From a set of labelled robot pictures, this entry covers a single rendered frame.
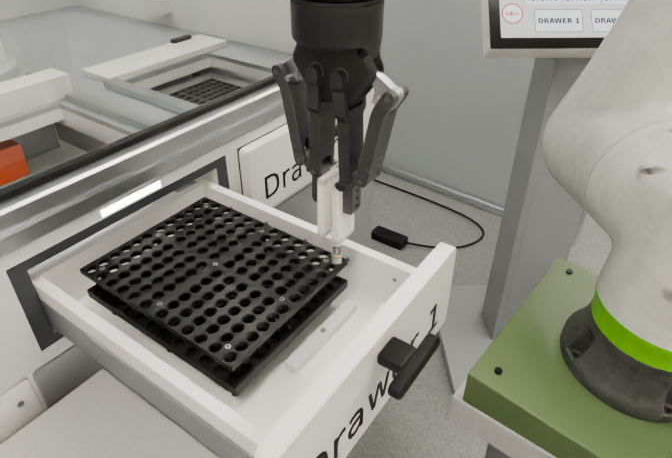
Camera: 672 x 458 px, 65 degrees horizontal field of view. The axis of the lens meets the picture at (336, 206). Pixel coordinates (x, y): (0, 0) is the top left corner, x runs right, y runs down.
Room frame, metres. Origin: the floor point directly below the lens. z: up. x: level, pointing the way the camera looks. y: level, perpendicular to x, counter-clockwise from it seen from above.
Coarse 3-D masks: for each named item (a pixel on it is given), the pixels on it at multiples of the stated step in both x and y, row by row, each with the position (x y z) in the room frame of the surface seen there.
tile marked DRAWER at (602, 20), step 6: (594, 12) 1.05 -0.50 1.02; (600, 12) 1.05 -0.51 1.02; (606, 12) 1.05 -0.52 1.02; (612, 12) 1.05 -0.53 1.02; (618, 12) 1.05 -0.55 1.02; (594, 18) 1.05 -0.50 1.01; (600, 18) 1.05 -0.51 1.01; (606, 18) 1.05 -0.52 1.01; (612, 18) 1.05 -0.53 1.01; (594, 24) 1.04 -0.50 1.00; (600, 24) 1.04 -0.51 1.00; (606, 24) 1.04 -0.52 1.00; (612, 24) 1.04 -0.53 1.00; (594, 30) 1.03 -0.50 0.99; (600, 30) 1.03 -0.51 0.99; (606, 30) 1.03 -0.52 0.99
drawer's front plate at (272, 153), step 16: (256, 144) 0.66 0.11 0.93; (272, 144) 0.68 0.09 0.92; (288, 144) 0.71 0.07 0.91; (336, 144) 0.81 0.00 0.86; (240, 160) 0.65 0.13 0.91; (256, 160) 0.65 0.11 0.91; (272, 160) 0.68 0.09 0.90; (288, 160) 0.71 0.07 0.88; (336, 160) 0.81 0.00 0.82; (256, 176) 0.65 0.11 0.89; (272, 176) 0.68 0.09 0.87; (288, 176) 0.70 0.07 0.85; (304, 176) 0.74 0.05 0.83; (256, 192) 0.65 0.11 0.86; (272, 192) 0.67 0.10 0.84; (288, 192) 0.70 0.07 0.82
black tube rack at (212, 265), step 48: (144, 240) 0.48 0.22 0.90; (192, 240) 0.48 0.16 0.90; (240, 240) 0.48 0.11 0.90; (288, 240) 0.48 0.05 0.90; (96, 288) 0.43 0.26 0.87; (144, 288) 0.40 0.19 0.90; (192, 288) 0.40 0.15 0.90; (240, 288) 0.43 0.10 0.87; (288, 288) 0.40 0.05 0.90; (336, 288) 0.43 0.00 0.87; (192, 336) 0.33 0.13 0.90; (288, 336) 0.36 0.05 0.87; (240, 384) 0.30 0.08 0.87
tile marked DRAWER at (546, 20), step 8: (536, 16) 1.05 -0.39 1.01; (544, 16) 1.05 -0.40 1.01; (552, 16) 1.05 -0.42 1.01; (560, 16) 1.05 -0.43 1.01; (568, 16) 1.05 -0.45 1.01; (576, 16) 1.05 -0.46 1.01; (536, 24) 1.04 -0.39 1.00; (544, 24) 1.04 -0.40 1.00; (552, 24) 1.04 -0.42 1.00; (560, 24) 1.04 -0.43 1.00; (568, 24) 1.04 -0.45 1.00; (576, 24) 1.04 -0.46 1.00; (536, 32) 1.03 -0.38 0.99; (544, 32) 1.03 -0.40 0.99; (552, 32) 1.03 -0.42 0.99; (560, 32) 1.03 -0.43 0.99; (568, 32) 1.03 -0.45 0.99
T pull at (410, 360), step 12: (432, 336) 0.32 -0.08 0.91; (384, 348) 0.31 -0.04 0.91; (396, 348) 0.31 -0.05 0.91; (408, 348) 0.31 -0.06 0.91; (420, 348) 0.31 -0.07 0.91; (432, 348) 0.31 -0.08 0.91; (384, 360) 0.30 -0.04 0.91; (396, 360) 0.30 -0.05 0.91; (408, 360) 0.30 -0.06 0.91; (420, 360) 0.30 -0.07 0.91; (396, 372) 0.29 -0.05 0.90; (408, 372) 0.28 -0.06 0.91; (396, 384) 0.27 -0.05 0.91; (408, 384) 0.27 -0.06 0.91; (396, 396) 0.26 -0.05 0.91
